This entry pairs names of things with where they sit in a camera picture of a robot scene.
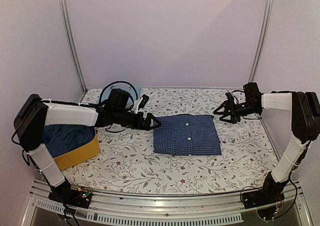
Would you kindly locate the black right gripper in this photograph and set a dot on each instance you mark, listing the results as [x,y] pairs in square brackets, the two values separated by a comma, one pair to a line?
[228,105]

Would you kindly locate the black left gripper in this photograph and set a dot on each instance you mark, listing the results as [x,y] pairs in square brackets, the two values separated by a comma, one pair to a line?
[140,125]

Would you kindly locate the blue checkered shirt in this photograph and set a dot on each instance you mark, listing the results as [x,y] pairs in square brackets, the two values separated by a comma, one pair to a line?
[186,135]

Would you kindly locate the light blue t-shirt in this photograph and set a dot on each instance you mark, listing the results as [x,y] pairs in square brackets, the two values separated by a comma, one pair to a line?
[133,91]

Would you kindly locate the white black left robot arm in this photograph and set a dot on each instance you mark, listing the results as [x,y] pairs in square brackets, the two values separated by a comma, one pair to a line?
[34,125]

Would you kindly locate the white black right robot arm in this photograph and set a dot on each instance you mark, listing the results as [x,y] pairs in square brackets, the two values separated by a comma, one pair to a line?
[305,126]

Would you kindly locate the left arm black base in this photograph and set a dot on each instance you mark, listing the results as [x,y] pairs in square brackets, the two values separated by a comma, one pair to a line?
[69,196]

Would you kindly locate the yellow laundry basket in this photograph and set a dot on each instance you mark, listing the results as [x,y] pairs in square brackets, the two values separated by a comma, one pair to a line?
[79,155]

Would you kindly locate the dark blue garment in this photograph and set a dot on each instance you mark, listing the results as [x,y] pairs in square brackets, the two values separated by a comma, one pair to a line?
[61,138]

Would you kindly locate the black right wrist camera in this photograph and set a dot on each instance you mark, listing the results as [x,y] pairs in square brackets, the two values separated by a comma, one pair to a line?
[251,92]

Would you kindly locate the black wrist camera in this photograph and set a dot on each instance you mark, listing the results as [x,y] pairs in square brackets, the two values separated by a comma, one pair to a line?
[251,92]
[118,99]

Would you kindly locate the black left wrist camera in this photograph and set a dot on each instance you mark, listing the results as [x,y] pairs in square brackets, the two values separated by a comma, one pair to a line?
[118,99]

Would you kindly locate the right aluminium frame post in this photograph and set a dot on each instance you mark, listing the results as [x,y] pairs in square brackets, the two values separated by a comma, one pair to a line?
[261,39]

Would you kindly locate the aluminium frame post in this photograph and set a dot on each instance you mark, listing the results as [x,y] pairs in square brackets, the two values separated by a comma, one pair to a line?
[71,44]
[261,39]

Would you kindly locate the left aluminium frame post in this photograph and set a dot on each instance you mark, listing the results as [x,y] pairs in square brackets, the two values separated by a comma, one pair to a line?
[71,44]

